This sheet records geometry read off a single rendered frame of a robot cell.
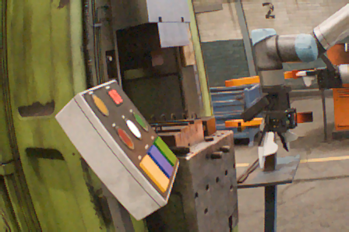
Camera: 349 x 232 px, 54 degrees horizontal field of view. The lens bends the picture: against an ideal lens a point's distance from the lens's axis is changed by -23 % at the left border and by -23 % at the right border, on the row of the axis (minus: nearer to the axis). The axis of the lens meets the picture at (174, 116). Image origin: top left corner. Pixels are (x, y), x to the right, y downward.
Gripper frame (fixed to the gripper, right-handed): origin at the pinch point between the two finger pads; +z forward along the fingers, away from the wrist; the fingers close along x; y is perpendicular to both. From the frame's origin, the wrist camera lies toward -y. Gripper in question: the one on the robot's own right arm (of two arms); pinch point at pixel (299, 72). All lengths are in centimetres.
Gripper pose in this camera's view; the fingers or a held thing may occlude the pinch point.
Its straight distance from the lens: 151.9
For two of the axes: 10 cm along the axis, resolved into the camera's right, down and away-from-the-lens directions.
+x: 4.9, -2.1, 8.5
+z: -8.5, 0.8, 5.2
